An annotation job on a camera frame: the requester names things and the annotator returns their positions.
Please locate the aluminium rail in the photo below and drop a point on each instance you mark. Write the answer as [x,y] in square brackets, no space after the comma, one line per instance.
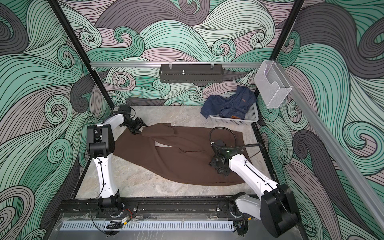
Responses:
[365,191]
[137,64]

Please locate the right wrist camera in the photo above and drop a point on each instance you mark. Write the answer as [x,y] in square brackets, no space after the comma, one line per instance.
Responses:
[218,146]

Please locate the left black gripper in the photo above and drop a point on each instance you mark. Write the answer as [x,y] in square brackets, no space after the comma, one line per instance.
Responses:
[139,123]

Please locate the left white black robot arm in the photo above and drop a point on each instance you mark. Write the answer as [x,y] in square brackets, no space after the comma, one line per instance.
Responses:
[100,147]

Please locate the aluminium rear rail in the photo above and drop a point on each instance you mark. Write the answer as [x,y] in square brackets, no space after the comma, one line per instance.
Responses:
[137,64]

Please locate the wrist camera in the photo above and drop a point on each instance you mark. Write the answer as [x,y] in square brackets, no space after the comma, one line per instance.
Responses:
[218,146]
[125,109]

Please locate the white slotted cable duct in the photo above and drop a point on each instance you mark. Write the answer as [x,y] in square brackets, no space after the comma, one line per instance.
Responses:
[150,226]

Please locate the aluminium right rail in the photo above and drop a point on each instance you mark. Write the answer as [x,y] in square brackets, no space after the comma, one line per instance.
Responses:
[365,191]

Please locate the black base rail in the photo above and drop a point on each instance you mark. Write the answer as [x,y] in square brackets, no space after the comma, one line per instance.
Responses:
[218,206]

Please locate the navy blue trousers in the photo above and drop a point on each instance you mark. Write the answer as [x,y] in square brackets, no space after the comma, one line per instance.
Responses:
[234,107]

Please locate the clear plastic wall bin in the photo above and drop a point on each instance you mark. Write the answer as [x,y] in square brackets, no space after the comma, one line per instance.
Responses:
[273,84]

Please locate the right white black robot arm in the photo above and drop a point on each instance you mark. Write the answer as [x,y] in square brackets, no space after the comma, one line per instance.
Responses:
[258,186]

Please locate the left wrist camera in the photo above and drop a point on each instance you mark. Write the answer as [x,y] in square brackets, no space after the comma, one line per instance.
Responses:
[125,109]

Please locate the black left corner post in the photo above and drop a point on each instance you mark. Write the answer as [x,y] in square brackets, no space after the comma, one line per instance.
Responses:
[55,6]

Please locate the brown trousers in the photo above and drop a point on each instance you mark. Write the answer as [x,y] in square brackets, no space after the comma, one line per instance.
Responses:
[179,154]

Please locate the black corner post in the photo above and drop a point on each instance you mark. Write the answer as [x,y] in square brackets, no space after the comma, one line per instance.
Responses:
[287,27]
[55,6]

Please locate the black right corner post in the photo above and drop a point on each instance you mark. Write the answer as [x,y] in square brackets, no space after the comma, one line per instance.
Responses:
[287,27]

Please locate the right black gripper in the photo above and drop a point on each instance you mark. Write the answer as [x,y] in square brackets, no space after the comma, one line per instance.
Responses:
[224,171]

